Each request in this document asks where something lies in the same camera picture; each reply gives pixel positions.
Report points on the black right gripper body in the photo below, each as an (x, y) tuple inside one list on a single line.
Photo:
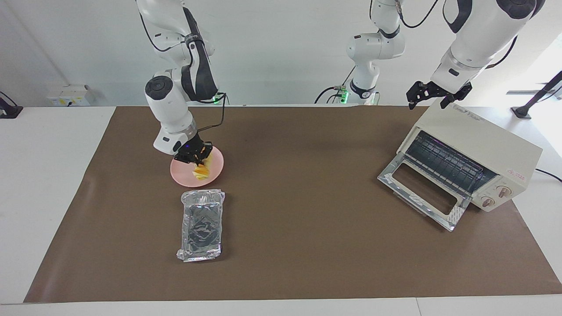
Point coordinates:
[(191, 149)]

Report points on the pink round plate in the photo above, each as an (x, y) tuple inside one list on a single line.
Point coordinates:
[(182, 175)]

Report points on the glass toaster oven door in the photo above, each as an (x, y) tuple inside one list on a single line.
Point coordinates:
[(421, 206)]

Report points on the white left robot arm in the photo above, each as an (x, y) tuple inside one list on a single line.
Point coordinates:
[(478, 39)]

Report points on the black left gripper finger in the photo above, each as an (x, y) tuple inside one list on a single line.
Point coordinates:
[(416, 92), (463, 93)]

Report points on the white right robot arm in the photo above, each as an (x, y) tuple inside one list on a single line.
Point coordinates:
[(169, 105)]

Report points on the aluminium foil tray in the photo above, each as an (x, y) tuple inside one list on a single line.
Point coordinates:
[(202, 226)]

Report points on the metal oven rack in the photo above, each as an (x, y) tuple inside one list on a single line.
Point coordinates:
[(448, 160)]

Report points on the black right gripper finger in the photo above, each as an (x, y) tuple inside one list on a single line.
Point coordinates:
[(208, 149), (197, 161)]

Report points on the small black stand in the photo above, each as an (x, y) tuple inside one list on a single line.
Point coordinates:
[(9, 110)]

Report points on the brown table mat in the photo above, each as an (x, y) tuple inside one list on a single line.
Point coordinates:
[(307, 263)]

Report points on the cream oven knob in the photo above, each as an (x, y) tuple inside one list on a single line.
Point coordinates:
[(504, 191), (487, 202)]

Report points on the black tripod stand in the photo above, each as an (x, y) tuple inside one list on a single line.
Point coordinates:
[(538, 97)]

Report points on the golden bread loaf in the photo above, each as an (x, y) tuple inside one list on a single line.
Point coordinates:
[(202, 172)]

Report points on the cream toaster oven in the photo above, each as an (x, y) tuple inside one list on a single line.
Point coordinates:
[(491, 140)]

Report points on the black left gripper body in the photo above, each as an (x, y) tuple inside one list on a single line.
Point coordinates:
[(437, 90)]

